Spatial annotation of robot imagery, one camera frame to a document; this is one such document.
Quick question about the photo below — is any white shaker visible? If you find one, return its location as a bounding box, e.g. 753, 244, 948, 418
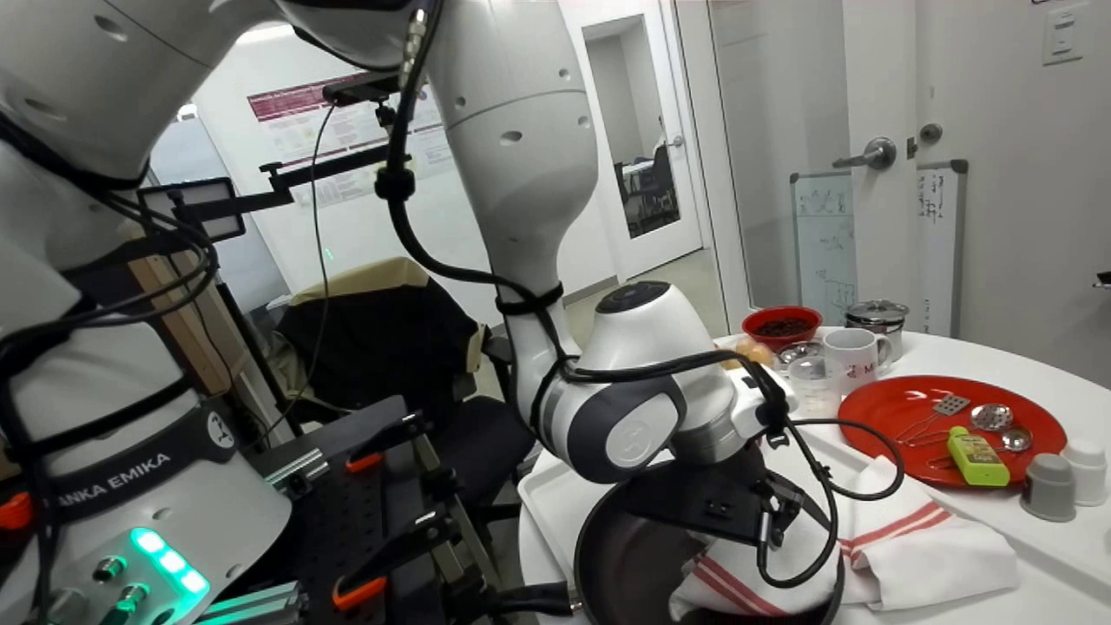
1059, 442, 1111, 510

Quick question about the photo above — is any white light switch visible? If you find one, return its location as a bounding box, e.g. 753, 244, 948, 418
1036, 0, 1085, 70

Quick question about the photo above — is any black office chair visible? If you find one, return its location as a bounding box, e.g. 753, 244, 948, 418
270, 254, 542, 518

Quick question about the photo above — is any silver door lever handle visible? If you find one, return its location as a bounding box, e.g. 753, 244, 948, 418
831, 136, 900, 175

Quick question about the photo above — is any clear plastic cup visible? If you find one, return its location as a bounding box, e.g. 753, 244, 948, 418
785, 359, 845, 425

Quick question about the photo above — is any cream jacket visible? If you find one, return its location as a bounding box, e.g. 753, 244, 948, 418
273, 254, 484, 351

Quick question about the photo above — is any green rectangular block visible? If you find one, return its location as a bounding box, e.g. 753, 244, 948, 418
943, 425, 1013, 490

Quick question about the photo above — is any silver deadbolt knob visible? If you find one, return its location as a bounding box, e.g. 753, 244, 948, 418
901, 119, 948, 164

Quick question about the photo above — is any grey shaker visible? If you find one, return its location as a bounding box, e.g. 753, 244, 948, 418
1019, 450, 1080, 526

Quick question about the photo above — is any dark nonstick frying pan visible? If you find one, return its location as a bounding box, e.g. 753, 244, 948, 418
484, 482, 855, 625

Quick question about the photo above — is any round metal measuring spoon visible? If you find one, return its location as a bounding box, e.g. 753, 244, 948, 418
969, 401, 1018, 433

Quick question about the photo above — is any white plastic tray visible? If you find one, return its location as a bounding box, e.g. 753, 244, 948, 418
514, 328, 1111, 625

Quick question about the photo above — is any paper poster with pink header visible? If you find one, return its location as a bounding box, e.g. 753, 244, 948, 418
243, 76, 466, 188

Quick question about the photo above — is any red round plate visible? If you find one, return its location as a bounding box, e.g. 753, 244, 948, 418
834, 371, 1070, 492

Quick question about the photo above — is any white paper notice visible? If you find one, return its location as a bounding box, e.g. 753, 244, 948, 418
912, 157, 971, 342

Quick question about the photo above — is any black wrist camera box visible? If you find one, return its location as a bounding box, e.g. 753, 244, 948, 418
617, 459, 779, 550

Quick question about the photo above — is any steel jar with lid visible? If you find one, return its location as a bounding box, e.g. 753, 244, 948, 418
845, 296, 912, 360

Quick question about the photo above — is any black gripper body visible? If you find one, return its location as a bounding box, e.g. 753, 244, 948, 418
742, 479, 812, 556

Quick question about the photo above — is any white mug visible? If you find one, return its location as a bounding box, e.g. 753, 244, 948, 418
816, 322, 896, 394

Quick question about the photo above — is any small standing whiteboard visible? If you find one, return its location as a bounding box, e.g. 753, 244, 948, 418
787, 167, 860, 330

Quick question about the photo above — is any brown wooden board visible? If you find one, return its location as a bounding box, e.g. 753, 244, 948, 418
125, 254, 239, 402

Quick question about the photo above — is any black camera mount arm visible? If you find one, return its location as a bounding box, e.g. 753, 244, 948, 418
134, 72, 418, 249

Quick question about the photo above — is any black work table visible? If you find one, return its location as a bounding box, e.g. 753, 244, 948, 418
235, 394, 548, 625

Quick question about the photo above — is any white door with dark window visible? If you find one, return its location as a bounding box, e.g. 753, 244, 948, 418
579, 10, 712, 290

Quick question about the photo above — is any red bowl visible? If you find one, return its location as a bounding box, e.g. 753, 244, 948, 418
738, 304, 827, 359

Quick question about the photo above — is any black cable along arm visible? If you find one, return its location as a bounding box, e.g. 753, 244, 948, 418
373, 0, 910, 593

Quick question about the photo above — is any black clamp with orange handle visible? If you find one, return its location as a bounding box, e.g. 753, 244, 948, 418
325, 509, 466, 620
333, 402, 462, 482

